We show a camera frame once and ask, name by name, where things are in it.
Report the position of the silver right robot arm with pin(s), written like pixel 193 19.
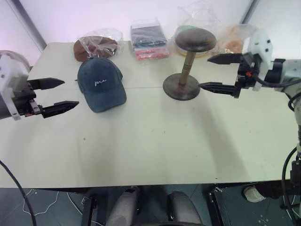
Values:
pixel 291 68

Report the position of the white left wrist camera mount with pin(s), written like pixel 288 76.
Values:
pixel 10 75

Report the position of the white shoe of person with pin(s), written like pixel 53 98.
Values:
pixel 252 193

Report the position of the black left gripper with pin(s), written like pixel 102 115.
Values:
pixel 24 101

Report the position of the green yellow hat in bag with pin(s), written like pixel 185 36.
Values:
pixel 182 29

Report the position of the black table leg frame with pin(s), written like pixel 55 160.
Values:
pixel 217 207
pixel 88 208

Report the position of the dark teal baseball cap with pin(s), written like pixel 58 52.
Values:
pixel 101 87

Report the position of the orange items in plastic bag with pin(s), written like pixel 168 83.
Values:
pixel 232 43

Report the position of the brown cap in plastic bag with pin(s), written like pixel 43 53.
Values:
pixel 94 48

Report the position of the dark grey wall strip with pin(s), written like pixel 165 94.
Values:
pixel 29 21
pixel 247 11

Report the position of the folded cloths in plastic bag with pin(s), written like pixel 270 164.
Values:
pixel 149 43

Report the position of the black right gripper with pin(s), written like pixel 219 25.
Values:
pixel 247 74

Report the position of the dark wooden hat stand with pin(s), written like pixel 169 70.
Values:
pixel 188 63

